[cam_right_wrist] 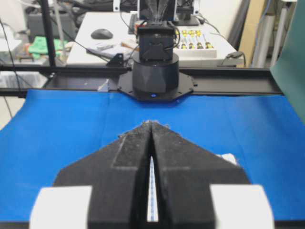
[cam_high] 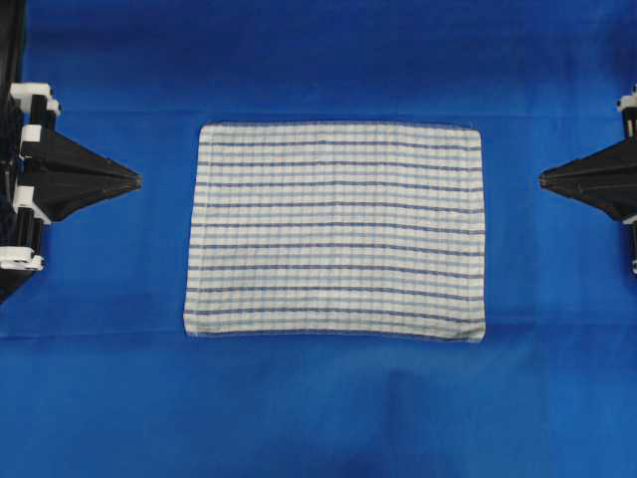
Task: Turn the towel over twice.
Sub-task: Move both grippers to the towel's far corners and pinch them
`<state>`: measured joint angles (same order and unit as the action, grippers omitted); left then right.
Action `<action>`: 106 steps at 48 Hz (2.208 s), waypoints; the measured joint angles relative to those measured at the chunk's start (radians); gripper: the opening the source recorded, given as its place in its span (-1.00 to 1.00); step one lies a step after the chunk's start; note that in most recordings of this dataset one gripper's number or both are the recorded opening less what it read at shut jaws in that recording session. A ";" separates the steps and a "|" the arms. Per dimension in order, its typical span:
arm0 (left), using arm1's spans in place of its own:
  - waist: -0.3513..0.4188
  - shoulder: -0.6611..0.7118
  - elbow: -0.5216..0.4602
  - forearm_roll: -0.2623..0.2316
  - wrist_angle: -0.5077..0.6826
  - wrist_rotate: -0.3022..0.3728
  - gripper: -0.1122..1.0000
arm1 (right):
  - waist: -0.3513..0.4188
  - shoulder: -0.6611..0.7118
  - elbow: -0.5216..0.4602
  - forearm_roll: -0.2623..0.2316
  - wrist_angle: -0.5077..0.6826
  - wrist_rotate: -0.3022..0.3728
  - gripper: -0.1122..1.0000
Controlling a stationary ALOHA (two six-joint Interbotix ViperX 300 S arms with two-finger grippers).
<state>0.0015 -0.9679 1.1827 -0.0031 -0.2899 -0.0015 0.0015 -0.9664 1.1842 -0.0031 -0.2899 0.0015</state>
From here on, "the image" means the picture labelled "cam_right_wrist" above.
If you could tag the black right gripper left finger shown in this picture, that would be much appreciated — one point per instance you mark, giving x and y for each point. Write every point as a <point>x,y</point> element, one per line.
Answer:
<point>104,190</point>

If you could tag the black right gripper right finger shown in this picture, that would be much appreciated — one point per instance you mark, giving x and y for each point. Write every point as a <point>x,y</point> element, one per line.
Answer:
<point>238,204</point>

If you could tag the blue striped white towel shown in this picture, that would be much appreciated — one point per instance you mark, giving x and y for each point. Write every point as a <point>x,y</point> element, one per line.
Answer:
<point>152,190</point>

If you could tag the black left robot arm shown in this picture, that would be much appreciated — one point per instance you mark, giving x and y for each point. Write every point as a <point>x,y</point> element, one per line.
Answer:
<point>153,78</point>

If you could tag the blue table cloth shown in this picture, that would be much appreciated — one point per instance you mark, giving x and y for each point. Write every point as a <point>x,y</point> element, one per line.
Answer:
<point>56,128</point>

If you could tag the white screwdriver set box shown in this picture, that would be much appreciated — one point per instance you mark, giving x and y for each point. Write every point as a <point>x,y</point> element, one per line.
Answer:
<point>195,43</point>

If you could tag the dark green board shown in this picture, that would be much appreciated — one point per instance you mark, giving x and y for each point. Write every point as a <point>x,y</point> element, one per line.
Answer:
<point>289,70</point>

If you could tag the black computer mouse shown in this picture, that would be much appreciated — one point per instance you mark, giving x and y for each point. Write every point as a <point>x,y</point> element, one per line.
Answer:
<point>101,34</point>

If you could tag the green cloth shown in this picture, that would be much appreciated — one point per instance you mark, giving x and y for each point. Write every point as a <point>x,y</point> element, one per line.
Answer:
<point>39,47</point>

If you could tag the black monitor stand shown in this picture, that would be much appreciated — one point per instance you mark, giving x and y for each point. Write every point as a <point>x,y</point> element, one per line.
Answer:
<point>186,12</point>

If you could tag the black vertical pole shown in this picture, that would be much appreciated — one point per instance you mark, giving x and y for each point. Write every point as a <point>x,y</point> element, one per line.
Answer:
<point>45,10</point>

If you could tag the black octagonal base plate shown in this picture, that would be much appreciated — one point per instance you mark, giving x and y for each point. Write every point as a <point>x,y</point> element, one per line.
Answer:
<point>185,87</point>

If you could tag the black aluminium rail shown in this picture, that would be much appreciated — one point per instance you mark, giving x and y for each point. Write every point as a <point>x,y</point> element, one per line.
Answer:
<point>210,81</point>

